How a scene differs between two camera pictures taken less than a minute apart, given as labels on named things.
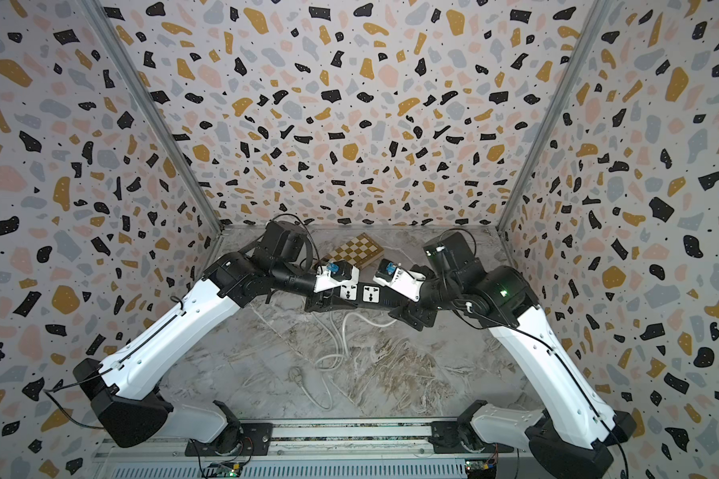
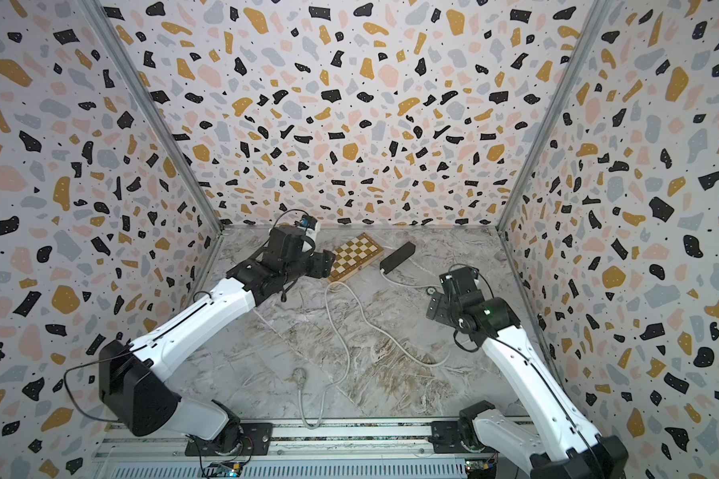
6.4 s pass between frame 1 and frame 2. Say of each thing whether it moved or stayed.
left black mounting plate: stayed
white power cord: moved
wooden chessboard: stayed
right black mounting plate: stayed
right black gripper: moved
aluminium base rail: stayed
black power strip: moved
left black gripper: moved
